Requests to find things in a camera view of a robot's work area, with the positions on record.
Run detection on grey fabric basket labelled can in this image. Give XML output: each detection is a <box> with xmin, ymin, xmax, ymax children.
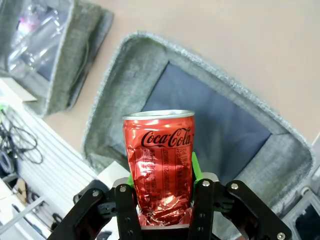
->
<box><xmin>81</xmin><ymin>30</ymin><xmax>315</xmax><ymax>240</ymax></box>

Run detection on black floor cables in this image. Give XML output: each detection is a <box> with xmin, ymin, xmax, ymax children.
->
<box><xmin>0</xmin><ymin>106</ymin><xmax>45</xmax><ymax>166</ymax></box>

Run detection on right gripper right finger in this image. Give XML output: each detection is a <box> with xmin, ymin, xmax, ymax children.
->
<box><xmin>189</xmin><ymin>151</ymin><xmax>293</xmax><ymax>240</ymax></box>

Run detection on grey fabric basket labelled plastic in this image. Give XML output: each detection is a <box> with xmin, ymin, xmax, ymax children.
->
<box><xmin>0</xmin><ymin>0</ymin><xmax>115</xmax><ymax>119</ymax></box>

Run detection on red Coca-Cola can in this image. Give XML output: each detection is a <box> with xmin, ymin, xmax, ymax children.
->
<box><xmin>121</xmin><ymin>109</ymin><xmax>196</xmax><ymax>227</ymax></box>

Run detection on clear plastic water bottle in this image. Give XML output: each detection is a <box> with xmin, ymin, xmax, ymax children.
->
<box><xmin>5</xmin><ymin>0</ymin><xmax>69</xmax><ymax>79</ymax></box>

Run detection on white paper label PLASTIC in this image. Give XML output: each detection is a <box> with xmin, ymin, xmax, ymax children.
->
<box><xmin>0</xmin><ymin>76</ymin><xmax>39</xmax><ymax>104</ymax></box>

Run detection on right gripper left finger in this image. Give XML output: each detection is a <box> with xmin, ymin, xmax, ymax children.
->
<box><xmin>46</xmin><ymin>173</ymin><xmax>144</xmax><ymax>240</ymax></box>

